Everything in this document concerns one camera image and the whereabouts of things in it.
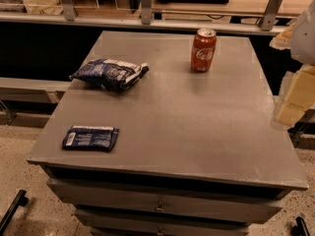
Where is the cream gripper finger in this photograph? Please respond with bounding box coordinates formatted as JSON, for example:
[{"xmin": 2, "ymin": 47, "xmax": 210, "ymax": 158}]
[{"xmin": 270, "ymin": 23, "xmax": 315, "ymax": 127}]

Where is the blue rxbar blueberry wrapper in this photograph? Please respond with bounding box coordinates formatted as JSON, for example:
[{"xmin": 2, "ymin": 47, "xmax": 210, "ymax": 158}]
[{"xmin": 62, "ymin": 125, "xmax": 119, "ymax": 152}]

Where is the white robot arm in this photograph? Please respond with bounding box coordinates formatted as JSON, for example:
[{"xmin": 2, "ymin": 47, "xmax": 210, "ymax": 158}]
[{"xmin": 270, "ymin": 0, "xmax": 315, "ymax": 129}]

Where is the red coca-cola can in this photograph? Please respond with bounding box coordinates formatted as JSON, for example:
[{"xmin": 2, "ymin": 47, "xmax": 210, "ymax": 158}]
[{"xmin": 191, "ymin": 29, "xmax": 217, "ymax": 72}]

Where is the black leg at right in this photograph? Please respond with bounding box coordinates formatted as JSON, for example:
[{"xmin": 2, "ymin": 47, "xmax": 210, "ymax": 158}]
[{"xmin": 291, "ymin": 216, "xmax": 310, "ymax": 236}]

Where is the black leg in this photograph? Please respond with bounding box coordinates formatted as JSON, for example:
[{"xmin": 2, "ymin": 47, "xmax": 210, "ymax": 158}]
[
  {"xmin": 291, "ymin": 216, "xmax": 310, "ymax": 236},
  {"xmin": 0, "ymin": 190, "xmax": 29, "ymax": 236}
]

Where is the dark blue snack bag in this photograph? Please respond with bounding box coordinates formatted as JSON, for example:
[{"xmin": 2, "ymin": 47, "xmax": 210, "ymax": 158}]
[{"xmin": 70, "ymin": 59, "xmax": 150, "ymax": 92}]

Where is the grey low bench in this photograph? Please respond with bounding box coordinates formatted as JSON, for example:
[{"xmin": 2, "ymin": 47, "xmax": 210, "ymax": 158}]
[{"xmin": 0, "ymin": 78, "xmax": 70, "ymax": 103}]

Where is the black leg at left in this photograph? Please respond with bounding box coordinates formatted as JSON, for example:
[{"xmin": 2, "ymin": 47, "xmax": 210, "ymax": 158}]
[{"xmin": 0, "ymin": 190, "xmax": 29, "ymax": 236}]

